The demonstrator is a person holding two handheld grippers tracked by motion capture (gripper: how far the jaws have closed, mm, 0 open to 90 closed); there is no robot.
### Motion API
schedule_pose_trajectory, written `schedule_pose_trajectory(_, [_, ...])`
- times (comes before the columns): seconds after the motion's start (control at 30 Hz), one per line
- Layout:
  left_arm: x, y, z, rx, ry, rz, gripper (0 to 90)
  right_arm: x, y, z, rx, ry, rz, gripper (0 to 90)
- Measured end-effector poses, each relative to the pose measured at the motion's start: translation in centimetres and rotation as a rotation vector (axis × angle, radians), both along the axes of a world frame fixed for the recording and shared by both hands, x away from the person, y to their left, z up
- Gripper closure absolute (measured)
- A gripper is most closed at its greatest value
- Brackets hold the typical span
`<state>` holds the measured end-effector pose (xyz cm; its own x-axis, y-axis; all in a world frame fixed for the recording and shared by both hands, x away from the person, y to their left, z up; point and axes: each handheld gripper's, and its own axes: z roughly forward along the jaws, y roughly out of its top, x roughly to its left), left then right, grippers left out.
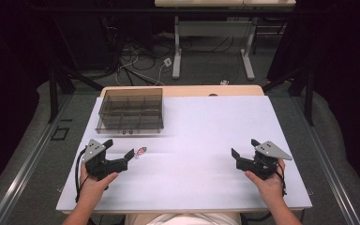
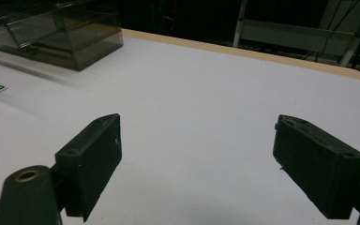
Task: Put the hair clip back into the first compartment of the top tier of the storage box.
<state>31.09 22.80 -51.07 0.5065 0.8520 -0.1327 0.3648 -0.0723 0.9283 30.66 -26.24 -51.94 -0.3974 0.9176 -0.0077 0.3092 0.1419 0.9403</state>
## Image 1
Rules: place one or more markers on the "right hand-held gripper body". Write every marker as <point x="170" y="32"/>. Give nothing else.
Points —
<point x="262" y="164"/>

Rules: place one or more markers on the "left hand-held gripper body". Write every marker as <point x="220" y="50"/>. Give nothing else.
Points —
<point x="101" y="165"/>

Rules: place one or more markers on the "small red green item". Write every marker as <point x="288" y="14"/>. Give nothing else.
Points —
<point x="141" y="151"/>

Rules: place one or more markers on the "clear brown compartment box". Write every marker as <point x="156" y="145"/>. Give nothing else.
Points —
<point x="130" y="111"/>

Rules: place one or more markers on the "person's right hand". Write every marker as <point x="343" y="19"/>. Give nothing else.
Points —
<point x="270" y="186"/>

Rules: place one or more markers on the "person's left hand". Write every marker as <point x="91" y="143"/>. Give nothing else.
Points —
<point x="93" y="187"/>

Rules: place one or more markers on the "small white floor plug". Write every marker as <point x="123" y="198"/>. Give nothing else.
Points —
<point x="224" y="82"/>

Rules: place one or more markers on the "black metal stand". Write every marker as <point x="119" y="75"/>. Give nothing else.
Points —
<point x="303" y="90"/>
<point x="61" y="90"/>

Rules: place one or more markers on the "person's light clothing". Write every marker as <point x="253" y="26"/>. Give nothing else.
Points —
<point x="184" y="219"/>

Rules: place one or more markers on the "white power adapter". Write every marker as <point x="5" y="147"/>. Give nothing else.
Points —
<point x="167" y="61"/>

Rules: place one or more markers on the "white desk with metal legs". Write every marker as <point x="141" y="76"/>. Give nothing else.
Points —
<point x="212" y="29"/>

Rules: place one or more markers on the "aluminium floor rail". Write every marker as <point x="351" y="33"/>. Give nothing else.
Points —
<point x="28" y="162"/>
<point x="328" y="162"/>

